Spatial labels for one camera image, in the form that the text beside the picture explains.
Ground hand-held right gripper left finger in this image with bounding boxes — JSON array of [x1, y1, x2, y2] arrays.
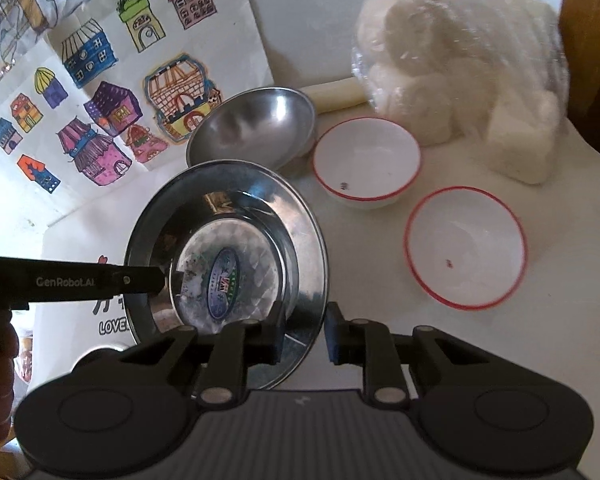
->
[[82, 303, 287, 406]]

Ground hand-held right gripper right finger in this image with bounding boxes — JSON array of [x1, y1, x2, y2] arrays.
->
[[325, 303, 511, 406]]

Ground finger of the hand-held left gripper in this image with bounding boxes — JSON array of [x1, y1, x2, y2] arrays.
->
[[112, 266, 167, 295]]

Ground steel plate with oval sticker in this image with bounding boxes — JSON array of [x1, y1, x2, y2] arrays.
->
[[124, 159, 329, 392]]

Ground white bowl with red rim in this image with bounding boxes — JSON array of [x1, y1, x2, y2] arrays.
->
[[312, 116, 422, 209], [404, 186, 528, 311]]

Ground steel bowl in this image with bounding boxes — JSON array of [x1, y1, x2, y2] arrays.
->
[[185, 87, 317, 173]]

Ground white printed table mat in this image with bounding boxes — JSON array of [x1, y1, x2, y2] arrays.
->
[[30, 0, 600, 396]]

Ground cream stick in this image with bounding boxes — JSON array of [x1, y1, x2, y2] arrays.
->
[[300, 77, 370, 116]]

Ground coloured drawing paper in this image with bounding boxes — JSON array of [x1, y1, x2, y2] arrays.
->
[[0, 0, 48, 103]]

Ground plastic bag of white buns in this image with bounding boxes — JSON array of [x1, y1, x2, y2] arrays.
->
[[350, 0, 572, 186]]

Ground brown wooden furniture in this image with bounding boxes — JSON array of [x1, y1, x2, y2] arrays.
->
[[560, 0, 600, 128]]

